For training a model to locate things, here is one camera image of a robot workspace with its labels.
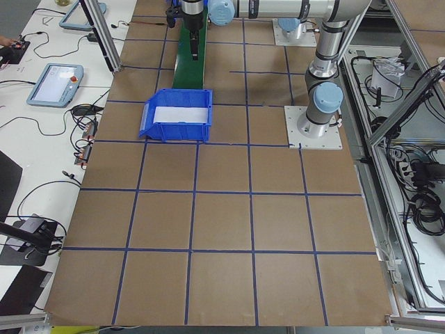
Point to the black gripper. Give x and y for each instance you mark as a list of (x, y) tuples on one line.
[(191, 21)]

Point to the aluminium frame post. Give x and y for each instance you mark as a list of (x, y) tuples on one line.
[(97, 21)]

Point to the teach pendant near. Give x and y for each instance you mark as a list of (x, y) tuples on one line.
[(56, 85)]

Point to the teach pendant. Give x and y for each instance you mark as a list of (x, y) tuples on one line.
[(75, 19), (56, 85)]

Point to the green conveyor belt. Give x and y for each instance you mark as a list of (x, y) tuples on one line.
[(189, 73)]

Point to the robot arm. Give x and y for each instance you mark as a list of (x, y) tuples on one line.
[(325, 96), (334, 14)]

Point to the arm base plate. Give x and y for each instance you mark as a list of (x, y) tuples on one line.
[(293, 32), (301, 133)]

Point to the white foam pad destination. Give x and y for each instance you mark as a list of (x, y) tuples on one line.
[(173, 114)]

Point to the teach pendant far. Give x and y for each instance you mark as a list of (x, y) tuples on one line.
[(75, 19)]

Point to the blue destination bin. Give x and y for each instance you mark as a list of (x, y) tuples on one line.
[(180, 130)]

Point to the black power adapter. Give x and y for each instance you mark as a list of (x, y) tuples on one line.
[(91, 37)]

